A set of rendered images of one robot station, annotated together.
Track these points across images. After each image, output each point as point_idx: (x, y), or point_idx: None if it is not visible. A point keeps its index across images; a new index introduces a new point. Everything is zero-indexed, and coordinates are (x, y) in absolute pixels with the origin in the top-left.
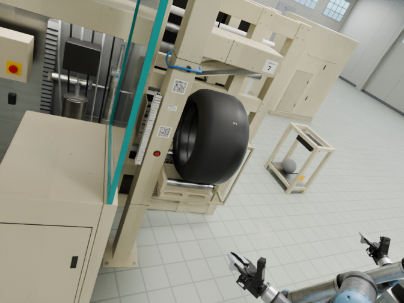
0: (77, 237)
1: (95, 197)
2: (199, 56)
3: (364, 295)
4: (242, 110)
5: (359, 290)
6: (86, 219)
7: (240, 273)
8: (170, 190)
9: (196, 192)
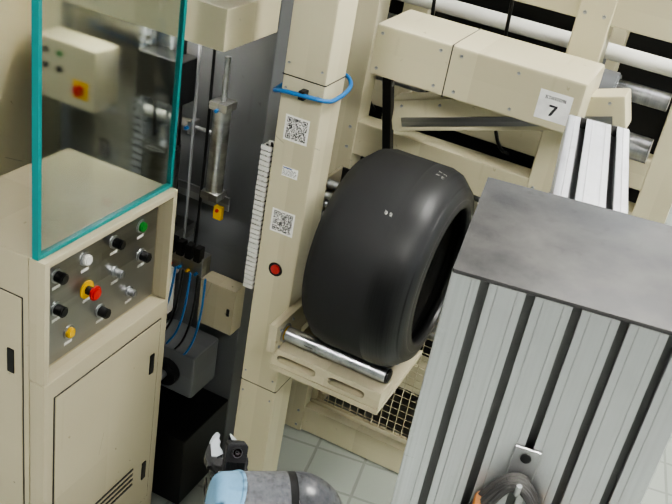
0: (7, 310)
1: (27, 248)
2: (321, 71)
3: (243, 479)
4: (426, 192)
5: (247, 474)
6: (13, 279)
7: (204, 461)
8: (289, 355)
9: (345, 377)
